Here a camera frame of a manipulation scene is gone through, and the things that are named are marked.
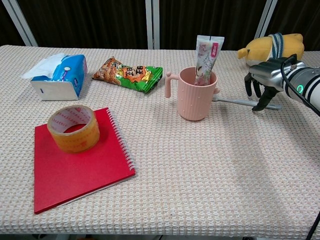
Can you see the blue tissue pack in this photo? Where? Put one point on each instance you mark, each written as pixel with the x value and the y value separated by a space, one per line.
pixel 67 72

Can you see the floral print toothpaste tube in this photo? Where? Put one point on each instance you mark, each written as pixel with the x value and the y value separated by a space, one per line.
pixel 207 57

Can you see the orange green snack bag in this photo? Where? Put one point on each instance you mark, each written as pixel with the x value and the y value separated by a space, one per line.
pixel 130 75

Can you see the grey toothbrush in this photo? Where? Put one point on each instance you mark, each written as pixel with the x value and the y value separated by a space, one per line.
pixel 237 101

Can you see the white frame post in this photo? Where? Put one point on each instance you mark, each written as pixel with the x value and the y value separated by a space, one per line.
pixel 152 25
pixel 267 17
pixel 23 25

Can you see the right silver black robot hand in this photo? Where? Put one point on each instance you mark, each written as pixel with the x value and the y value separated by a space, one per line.
pixel 267 72

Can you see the beige waffle tablecloth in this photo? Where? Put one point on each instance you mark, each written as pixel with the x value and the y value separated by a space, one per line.
pixel 175 175

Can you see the red spiral notebook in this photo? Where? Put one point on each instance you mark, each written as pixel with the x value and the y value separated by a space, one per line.
pixel 75 175

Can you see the black pleated curtain panel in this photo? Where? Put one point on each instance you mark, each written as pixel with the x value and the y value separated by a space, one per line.
pixel 300 15
pixel 87 22
pixel 180 22
pixel 7 30

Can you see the clear packing tape roll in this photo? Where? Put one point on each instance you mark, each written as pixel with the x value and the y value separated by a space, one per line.
pixel 75 143

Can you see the yellow plush toy with scarf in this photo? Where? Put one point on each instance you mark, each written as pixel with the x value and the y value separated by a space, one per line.
pixel 260 47

